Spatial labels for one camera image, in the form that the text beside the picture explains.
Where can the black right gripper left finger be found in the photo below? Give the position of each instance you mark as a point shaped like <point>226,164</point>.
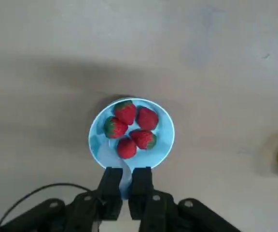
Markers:
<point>110,205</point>

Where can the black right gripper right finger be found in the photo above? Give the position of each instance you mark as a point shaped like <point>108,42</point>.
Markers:
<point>141,205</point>

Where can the light blue plastic spoon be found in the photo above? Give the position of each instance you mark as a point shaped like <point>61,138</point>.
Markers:
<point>126,186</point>

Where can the red strawberry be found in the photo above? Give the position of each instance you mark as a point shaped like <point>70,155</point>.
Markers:
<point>143,139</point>
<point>147,118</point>
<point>125,112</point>
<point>127,147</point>
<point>115,127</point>

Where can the blue bowl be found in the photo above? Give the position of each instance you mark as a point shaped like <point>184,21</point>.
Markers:
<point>163,145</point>

